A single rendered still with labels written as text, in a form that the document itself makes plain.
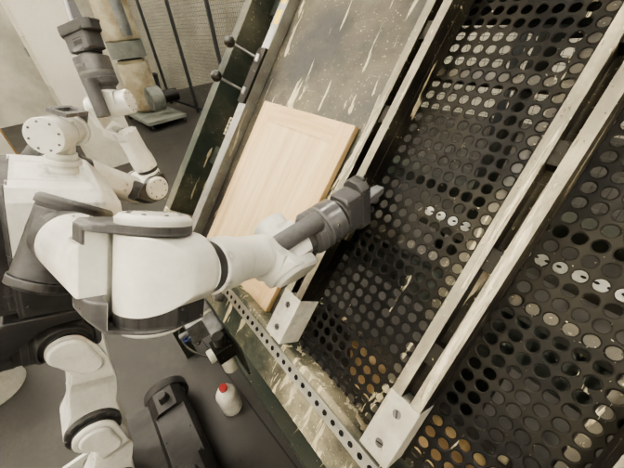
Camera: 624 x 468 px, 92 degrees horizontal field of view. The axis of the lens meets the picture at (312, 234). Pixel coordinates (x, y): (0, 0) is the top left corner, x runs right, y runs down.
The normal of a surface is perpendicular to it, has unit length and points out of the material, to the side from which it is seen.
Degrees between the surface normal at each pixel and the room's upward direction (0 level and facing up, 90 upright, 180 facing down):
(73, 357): 90
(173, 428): 0
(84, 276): 78
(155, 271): 65
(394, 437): 51
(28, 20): 90
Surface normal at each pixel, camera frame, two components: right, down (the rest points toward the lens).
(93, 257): 0.76, 0.14
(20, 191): 0.60, -0.38
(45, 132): 0.18, 0.42
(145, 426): -0.07, -0.79
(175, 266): 0.36, 0.14
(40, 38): 0.69, 0.40
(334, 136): -0.64, -0.17
